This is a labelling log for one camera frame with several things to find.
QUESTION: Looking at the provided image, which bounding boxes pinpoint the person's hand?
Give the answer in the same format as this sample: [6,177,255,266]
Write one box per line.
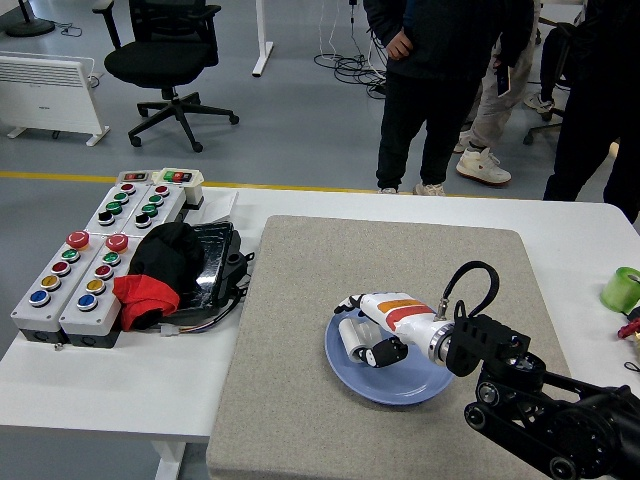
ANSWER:
[387,30,415,62]

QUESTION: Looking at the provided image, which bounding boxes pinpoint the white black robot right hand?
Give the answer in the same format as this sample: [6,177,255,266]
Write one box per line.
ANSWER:
[333,292,442,370]

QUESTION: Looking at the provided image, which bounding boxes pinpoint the plain white pipe tee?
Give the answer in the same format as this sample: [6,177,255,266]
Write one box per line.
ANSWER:
[337,319,381,362]

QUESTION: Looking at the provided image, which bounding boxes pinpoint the blue round plate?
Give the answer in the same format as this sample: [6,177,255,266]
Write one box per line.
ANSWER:
[324,299,456,407]

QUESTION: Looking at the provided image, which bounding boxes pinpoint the person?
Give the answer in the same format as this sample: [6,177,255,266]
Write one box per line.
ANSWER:
[542,0,640,224]
[363,0,536,196]
[453,0,544,187]
[523,22,574,121]

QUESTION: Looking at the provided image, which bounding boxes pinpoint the grey-brown table mat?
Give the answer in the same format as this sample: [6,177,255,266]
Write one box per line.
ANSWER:
[205,214,607,480]

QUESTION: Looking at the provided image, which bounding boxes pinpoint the phone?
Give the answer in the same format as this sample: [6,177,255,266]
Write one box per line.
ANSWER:
[494,64,514,97]

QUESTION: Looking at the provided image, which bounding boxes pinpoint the white desk leg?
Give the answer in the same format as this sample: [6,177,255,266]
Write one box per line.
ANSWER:
[251,0,275,77]

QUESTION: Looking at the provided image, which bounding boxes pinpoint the black chair base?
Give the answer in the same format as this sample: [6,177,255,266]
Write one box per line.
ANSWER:
[523,107,569,146]

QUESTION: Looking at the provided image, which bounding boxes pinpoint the black plastic tray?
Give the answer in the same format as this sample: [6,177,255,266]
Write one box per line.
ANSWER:
[164,221,256,321]

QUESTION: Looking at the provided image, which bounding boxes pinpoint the green tape roll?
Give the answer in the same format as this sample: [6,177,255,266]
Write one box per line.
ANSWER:
[599,266,640,310]

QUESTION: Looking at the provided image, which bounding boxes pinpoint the white paper sheet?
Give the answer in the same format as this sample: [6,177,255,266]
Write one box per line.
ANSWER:
[202,189,240,224]

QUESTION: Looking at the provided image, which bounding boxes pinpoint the small red clip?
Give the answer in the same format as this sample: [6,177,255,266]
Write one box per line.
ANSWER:
[617,307,640,341]

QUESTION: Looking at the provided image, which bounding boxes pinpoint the black office chair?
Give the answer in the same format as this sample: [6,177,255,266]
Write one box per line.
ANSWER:
[92,0,240,154]

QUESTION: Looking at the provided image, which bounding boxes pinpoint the black cloth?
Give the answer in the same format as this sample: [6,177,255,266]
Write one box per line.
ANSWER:
[127,222,206,301]

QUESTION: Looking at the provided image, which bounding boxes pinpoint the red cloth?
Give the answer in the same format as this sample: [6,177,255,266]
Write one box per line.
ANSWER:
[112,273,181,332]

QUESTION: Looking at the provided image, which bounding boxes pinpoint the grey four-button control box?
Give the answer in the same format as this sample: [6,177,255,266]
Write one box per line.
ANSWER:
[84,182,146,236]
[122,184,187,239]

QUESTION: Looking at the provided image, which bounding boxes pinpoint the white table leg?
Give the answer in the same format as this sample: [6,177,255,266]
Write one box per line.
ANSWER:
[149,439,187,480]

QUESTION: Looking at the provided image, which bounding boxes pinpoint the grey five-button control box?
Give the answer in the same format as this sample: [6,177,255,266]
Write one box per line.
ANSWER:
[58,232,132,349]
[10,230,101,344]

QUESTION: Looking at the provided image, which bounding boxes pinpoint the white panel heater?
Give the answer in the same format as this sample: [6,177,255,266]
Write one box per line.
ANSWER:
[0,50,111,147]

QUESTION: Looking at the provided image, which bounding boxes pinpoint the black round stand base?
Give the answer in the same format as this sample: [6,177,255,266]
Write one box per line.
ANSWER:
[4,0,56,37]

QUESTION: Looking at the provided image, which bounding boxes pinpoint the floor cable bundle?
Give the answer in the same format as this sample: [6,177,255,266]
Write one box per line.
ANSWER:
[313,0,389,99]

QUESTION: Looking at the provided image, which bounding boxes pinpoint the multicolour wires white connector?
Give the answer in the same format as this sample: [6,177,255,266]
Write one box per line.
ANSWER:
[159,294,241,337]

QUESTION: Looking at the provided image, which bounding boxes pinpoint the white green-red switch box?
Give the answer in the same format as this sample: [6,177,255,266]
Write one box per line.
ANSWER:
[151,167,205,209]

